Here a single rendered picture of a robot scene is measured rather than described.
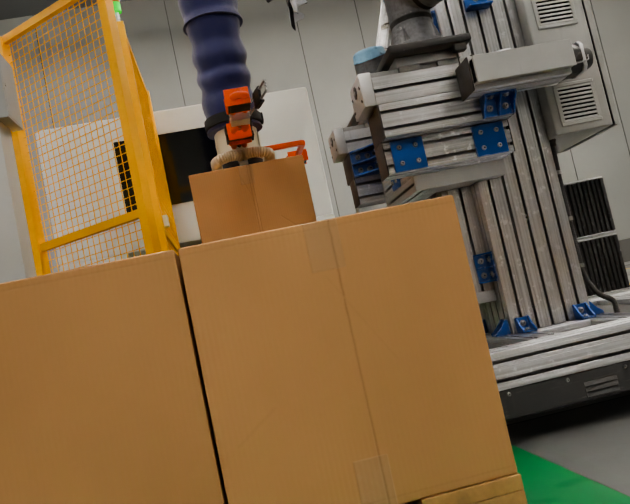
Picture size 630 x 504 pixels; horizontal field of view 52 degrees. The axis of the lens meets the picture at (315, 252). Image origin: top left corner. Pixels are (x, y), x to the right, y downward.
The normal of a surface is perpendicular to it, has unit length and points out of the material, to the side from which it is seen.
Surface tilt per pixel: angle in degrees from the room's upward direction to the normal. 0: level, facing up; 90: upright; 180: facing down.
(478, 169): 90
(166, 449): 90
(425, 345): 90
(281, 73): 90
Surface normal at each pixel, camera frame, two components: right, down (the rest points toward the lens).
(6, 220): 0.12, -0.11
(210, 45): -0.15, -0.29
